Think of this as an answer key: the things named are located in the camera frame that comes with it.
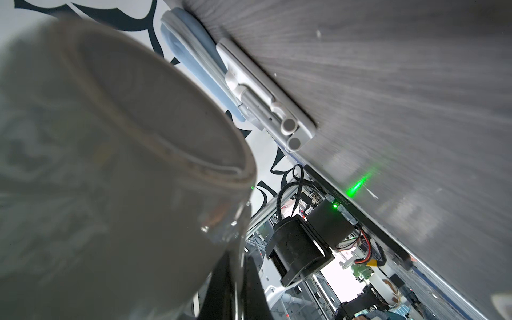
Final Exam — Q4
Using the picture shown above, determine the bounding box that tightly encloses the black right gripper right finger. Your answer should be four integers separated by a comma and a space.
243, 256, 273, 320

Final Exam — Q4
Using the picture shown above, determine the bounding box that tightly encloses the blue grey oblong case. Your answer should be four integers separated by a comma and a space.
161, 7, 245, 122

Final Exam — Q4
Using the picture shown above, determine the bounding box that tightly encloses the grey mug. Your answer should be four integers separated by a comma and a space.
1, 17, 257, 319

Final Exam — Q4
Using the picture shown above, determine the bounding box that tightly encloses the left grey docking plate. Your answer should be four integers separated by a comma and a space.
216, 38, 316, 152

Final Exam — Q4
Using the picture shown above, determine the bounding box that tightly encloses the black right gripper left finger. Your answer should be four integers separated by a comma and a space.
198, 253, 233, 320

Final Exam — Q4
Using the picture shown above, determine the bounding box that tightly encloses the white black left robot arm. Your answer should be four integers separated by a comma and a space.
265, 200, 355, 287

